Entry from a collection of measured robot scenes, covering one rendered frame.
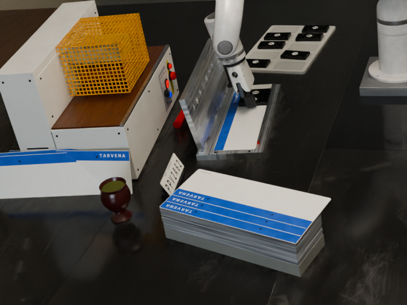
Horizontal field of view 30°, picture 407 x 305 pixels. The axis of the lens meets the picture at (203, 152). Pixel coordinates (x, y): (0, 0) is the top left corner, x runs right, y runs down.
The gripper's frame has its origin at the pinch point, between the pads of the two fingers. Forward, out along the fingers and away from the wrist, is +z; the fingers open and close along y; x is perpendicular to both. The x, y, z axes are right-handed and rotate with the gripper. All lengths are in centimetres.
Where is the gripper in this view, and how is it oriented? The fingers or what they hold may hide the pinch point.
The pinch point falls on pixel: (250, 101)
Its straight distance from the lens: 249.4
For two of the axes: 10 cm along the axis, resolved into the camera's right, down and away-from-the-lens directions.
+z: 3.6, 8.2, 4.4
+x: -9.1, 2.1, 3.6
